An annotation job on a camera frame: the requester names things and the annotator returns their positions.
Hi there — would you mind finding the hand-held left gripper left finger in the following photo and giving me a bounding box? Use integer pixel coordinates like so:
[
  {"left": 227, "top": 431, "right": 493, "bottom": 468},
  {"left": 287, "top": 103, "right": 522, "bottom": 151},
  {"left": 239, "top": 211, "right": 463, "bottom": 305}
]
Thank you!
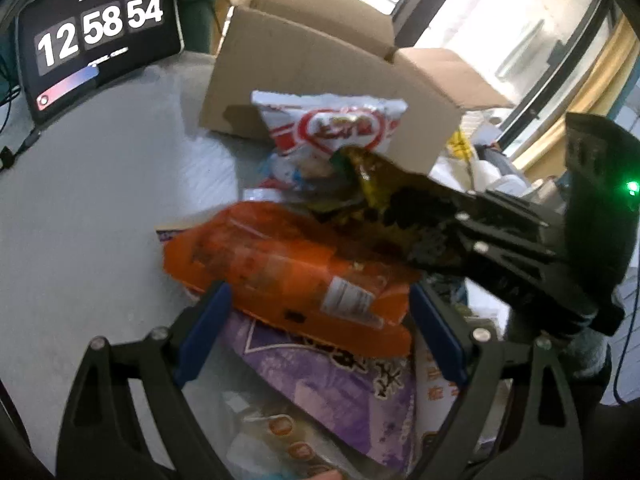
[{"left": 57, "top": 281, "right": 236, "bottom": 480}]

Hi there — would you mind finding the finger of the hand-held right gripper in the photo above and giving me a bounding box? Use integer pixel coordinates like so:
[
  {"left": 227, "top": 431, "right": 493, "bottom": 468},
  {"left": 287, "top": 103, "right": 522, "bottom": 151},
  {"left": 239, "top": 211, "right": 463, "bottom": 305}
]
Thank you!
[
  {"left": 395, "top": 180, "right": 566, "bottom": 241},
  {"left": 407, "top": 232, "right": 561, "bottom": 286}
]

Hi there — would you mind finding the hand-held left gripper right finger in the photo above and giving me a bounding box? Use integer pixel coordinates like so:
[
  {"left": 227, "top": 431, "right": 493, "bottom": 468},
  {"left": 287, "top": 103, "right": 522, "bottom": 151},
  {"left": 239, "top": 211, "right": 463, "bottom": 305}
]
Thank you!
[{"left": 400, "top": 282, "right": 583, "bottom": 480}]

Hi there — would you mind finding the yellow and black snack packet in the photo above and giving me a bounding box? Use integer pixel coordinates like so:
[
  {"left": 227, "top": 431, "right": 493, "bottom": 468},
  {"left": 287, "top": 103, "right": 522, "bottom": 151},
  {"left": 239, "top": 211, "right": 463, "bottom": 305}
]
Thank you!
[{"left": 312, "top": 147, "right": 481, "bottom": 271}]

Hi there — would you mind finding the brown cardboard box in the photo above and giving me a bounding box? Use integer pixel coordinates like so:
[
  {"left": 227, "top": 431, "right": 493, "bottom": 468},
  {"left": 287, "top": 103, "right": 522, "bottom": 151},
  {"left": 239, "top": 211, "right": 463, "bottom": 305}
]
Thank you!
[{"left": 198, "top": 0, "right": 516, "bottom": 177}]

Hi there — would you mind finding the white and orange snack packet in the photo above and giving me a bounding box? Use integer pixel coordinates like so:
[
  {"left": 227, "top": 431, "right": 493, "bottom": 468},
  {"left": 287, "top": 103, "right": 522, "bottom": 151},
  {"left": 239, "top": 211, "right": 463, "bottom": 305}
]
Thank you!
[{"left": 412, "top": 340, "right": 501, "bottom": 461}]

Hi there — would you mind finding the purple snack packet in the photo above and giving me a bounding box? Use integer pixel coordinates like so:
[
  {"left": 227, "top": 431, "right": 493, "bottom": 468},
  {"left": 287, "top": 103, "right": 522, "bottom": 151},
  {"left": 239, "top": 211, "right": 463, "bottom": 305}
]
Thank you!
[{"left": 220, "top": 305, "right": 418, "bottom": 471}]

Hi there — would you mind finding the clear packet with orange circles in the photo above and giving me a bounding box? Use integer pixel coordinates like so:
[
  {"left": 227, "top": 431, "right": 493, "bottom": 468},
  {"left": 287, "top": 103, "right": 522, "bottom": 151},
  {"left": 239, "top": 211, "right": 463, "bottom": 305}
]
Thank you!
[{"left": 220, "top": 390, "right": 371, "bottom": 480}]

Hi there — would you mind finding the yellow curtain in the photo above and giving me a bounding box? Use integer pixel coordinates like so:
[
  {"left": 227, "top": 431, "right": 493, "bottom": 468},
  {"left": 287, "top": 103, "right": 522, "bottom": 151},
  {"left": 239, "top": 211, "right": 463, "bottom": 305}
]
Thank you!
[{"left": 515, "top": 10, "right": 640, "bottom": 171}]

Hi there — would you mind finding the white and red snack packet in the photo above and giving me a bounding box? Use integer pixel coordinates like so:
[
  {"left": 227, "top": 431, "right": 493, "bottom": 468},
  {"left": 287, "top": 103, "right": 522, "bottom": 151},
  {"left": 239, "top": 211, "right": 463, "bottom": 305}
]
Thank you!
[{"left": 250, "top": 90, "right": 407, "bottom": 196}]

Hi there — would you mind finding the black tablet with clock display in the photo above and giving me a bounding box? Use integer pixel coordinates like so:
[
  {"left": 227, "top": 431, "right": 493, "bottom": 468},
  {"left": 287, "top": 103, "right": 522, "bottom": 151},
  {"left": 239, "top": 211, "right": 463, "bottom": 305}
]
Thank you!
[{"left": 14, "top": 0, "right": 185, "bottom": 123}]

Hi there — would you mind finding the teal curtain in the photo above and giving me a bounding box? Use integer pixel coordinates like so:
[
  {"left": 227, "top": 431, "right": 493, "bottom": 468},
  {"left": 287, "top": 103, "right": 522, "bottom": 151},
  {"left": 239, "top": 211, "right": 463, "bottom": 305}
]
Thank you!
[{"left": 170, "top": 0, "right": 236, "bottom": 53}]

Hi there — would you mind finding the black cable with plug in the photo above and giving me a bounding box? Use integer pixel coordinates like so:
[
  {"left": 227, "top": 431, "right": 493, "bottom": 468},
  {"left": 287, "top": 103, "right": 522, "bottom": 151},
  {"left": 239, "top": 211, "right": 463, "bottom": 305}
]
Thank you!
[{"left": 0, "top": 127, "right": 43, "bottom": 173}]

